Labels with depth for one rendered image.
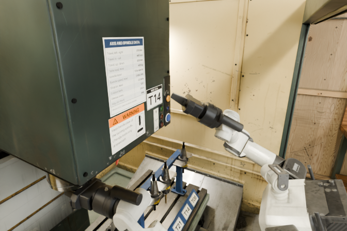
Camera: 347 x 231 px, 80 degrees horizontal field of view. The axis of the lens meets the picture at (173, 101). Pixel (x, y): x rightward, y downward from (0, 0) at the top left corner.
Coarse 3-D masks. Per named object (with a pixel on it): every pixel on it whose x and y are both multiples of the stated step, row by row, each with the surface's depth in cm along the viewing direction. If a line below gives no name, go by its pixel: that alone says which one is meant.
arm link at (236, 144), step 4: (236, 132) 93; (240, 132) 103; (236, 136) 96; (240, 136) 102; (244, 136) 102; (232, 140) 96; (236, 140) 99; (240, 140) 102; (244, 140) 102; (224, 144) 103; (228, 144) 102; (232, 144) 102; (236, 144) 101; (240, 144) 101; (244, 144) 103; (232, 148) 101; (236, 148) 101; (240, 148) 101; (236, 152) 101; (240, 152) 102
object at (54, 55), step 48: (0, 0) 43; (48, 0) 37; (96, 0) 45; (144, 0) 60; (0, 48) 48; (48, 48) 40; (96, 48) 47; (144, 48) 63; (0, 96) 55; (48, 96) 44; (96, 96) 49; (0, 144) 63; (48, 144) 49; (96, 144) 51
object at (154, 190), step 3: (153, 180) 97; (156, 180) 98; (150, 183) 98; (153, 183) 97; (156, 183) 98; (150, 186) 98; (153, 186) 97; (156, 186) 98; (150, 189) 98; (153, 189) 97; (156, 189) 98; (150, 192) 98; (153, 192) 97; (156, 192) 98
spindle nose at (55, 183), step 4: (48, 176) 64; (52, 176) 63; (48, 180) 65; (52, 180) 63; (56, 180) 63; (60, 180) 63; (52, 184) 64; (56, 184) 63; (60, 184) 63; (64, 184) 63; (68, 184) 64; (84, 184) 67; (52, 188) 65; (56, 188) 64; (60, 188) 64; (64, 188) 64; (68, 188) 64; (72, 188) 65; (76, 188) 65
